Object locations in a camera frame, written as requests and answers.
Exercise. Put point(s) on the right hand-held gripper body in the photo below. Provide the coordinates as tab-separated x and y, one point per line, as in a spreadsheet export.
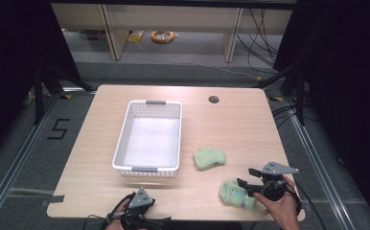
274	187

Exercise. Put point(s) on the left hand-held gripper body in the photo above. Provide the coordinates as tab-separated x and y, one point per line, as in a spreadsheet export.
140	201

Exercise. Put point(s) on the white plastic basket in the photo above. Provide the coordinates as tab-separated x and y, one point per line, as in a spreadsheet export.
151	143

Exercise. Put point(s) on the person's right hand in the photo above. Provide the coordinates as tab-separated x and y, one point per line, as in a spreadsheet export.
283	212

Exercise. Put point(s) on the person's left hand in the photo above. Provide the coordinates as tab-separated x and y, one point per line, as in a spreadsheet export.
116	220

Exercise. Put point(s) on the plain green folded sock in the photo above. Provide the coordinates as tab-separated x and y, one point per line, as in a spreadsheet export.
208	158

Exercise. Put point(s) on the yellow black tape marker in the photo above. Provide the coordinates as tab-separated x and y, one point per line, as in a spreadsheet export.
276	99
66	96

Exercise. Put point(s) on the black metal stand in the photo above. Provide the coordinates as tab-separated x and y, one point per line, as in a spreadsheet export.
39	96
300	96

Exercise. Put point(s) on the black curtain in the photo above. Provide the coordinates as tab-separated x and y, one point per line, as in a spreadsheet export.
349	80
10	64

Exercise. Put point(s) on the yellow packet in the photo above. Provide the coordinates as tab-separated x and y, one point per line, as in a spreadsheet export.
135	37

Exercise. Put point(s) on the white shelf unit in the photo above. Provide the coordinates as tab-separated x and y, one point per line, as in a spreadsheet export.
173	19

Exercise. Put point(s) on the aluminium floor rail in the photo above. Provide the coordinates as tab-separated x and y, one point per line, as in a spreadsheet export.
17	166
320	172

